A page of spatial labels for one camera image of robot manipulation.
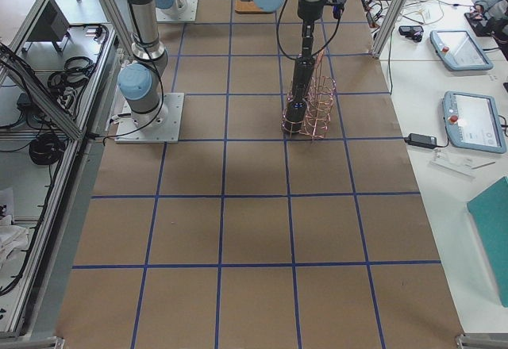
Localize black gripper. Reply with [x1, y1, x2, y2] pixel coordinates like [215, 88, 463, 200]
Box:
[298, 0, 324, 62]

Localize dark wine bottle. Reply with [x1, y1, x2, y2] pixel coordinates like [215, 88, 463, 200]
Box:
[291, 56, 315, 108]
[282, 88, 307, 134]

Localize wooden serving tray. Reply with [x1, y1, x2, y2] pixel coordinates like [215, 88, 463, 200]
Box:
[234, 0, 271, 14]

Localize far teach pendant tablet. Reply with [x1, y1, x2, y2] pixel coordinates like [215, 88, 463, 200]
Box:
[429, 30, 494, 71]

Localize teach pendant tablet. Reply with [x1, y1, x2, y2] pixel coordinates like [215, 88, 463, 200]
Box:
[429, 30, 494, 71]
[442, 91, 507, 154]

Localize black power adapter brick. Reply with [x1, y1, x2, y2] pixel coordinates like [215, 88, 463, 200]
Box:
[404, 133, 437, 149]

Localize near teach pendant tablet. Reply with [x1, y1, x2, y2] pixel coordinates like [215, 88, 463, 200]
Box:
[442, 91, 507, 154]

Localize clear acrylic holder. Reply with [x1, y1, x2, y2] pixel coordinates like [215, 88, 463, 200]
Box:
[429, 149, 475, 178]

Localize teal box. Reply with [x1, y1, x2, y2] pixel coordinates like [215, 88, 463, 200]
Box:
[467, 176, 507, 307]

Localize copper wire bottle basket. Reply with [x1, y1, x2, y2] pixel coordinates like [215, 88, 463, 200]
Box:
[296, 52, 336, 140]

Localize aluminium frame post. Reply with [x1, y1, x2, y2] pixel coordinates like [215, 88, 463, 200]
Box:
[371, 0, 406, 59]

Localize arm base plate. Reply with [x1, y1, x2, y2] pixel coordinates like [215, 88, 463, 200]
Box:
[114, 93, 184, 144]
[156, 0, 198, 23]

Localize coiled black cables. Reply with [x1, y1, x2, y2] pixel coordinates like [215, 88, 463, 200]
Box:
[28, 132, 64, 167]

